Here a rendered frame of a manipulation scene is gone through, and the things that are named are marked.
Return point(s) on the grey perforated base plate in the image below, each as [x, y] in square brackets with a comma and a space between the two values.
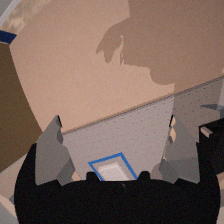
[141, 134]

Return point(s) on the white well plate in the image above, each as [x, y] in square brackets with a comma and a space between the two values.
[111, 170]

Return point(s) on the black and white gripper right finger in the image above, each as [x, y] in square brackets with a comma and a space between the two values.
[186, 165]

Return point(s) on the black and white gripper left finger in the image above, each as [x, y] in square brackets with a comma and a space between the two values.
[47, 167]

